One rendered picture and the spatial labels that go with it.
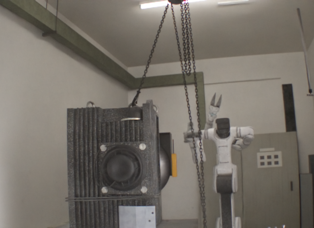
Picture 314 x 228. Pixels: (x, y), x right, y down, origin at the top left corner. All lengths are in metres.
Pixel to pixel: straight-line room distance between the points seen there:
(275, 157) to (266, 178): 0.32
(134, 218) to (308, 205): 3.56
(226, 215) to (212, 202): 1.79
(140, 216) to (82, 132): 0.59
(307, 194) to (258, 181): 0.74
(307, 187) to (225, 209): 2.08
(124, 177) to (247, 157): 3.24
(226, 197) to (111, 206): 1.41
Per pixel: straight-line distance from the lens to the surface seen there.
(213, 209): 4.93
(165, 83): 5.28
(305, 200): 4.98
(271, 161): 4.89
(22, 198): 2.91
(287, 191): 4.93
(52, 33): 3.23
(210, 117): 3.18
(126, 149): 1.85
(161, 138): 2.44
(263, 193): 4.90
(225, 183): 2.99
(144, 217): 1.73
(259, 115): 5.16
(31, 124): 3.03
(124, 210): 1.77
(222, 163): 3.05
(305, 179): 4.96
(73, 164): 1.99
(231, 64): 5.32
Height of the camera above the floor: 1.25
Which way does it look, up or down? 8 degrees up
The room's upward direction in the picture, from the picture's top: 2 degrees counter-clockwise
